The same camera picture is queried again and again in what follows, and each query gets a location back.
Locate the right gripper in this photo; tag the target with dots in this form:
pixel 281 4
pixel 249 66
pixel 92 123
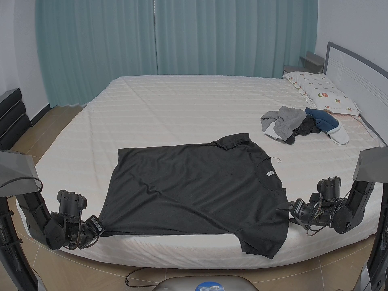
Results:
pixel 306 214

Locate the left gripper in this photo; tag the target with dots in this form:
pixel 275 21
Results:
pixel 94 227

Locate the black T-shirt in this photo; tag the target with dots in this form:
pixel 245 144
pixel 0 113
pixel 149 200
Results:
pixel 197 192

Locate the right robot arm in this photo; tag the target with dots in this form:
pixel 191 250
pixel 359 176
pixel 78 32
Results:
pixel 360 198

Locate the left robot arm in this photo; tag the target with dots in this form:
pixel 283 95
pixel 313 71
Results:
pixel 18 168

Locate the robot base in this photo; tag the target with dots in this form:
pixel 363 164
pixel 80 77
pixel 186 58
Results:
pixel 206 283

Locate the pile of clothes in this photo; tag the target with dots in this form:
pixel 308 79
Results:
pixel 285 121

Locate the bed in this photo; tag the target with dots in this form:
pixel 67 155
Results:
pixel 197 108

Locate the white printed pillow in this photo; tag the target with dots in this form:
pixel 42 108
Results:
pixel 324 91

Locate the black chest of drawers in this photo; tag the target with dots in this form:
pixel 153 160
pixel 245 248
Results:
pixel 10 117

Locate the grey bedside table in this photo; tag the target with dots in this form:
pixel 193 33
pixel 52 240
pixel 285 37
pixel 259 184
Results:
pixel 310 60

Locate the blue-green curtain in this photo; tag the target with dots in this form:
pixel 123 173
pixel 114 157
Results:
pixel 91 41
pixel 227 26

